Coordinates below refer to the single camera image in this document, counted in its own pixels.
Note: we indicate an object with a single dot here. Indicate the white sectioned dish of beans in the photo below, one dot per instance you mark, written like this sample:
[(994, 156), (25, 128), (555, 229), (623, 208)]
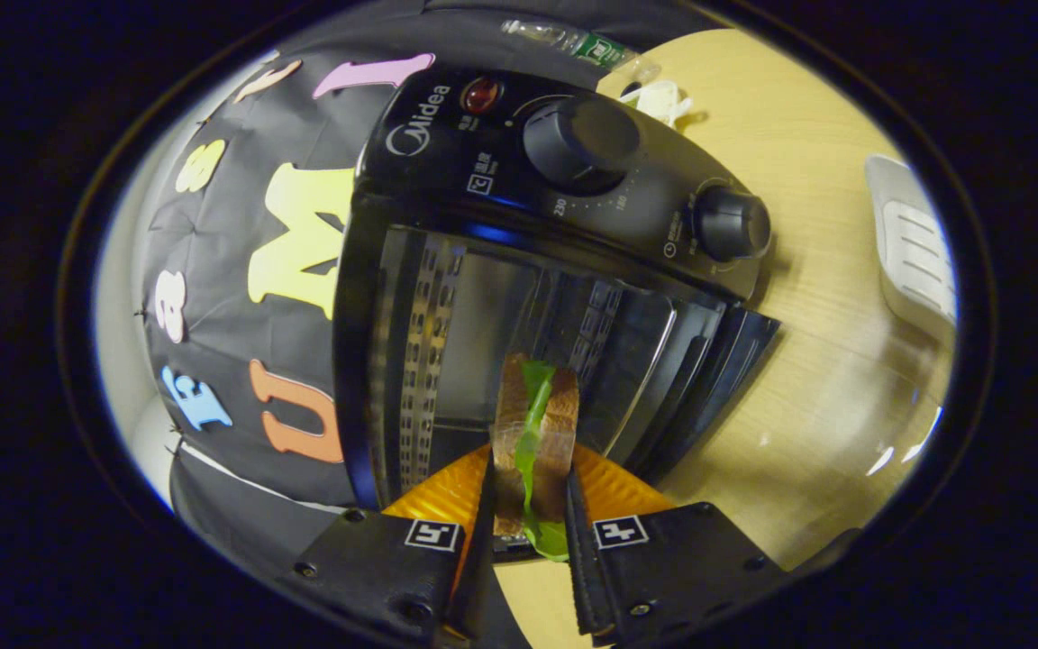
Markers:
[(663, 101)]

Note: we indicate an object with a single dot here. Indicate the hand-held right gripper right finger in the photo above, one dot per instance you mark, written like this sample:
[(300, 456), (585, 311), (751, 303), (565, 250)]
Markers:
[(582, 577)]

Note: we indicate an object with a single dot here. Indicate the black electric oven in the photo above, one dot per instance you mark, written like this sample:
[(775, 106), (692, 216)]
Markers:
[(447, 153)]

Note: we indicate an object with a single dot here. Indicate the clear plastic water bottle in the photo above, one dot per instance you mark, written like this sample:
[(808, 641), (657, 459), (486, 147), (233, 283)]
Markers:
[(600, 50)]

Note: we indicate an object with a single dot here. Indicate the white ribbed rectangular tray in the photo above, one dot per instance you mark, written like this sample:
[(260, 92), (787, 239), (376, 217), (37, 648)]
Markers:
[(915, 243)]

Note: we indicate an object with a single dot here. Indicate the sandwich with green lettuce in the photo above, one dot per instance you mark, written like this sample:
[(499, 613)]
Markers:
[(559, 424)]

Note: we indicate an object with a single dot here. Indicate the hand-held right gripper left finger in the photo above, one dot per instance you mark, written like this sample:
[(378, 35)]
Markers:
[(480, 577)]

